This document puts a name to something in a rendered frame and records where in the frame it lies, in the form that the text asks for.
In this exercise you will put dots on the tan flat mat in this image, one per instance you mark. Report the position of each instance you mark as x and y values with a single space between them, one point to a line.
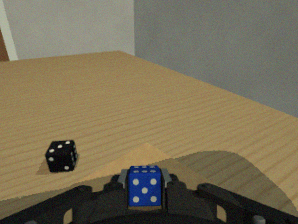
145 155

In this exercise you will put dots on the black die with white pips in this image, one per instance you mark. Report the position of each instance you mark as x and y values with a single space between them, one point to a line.
61 156

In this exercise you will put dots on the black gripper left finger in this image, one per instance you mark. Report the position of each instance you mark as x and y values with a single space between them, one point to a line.
83 202

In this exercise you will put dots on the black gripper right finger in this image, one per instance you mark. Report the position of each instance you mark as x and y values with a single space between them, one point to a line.
239 209

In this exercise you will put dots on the blue die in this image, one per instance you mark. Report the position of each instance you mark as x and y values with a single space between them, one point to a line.
144 186

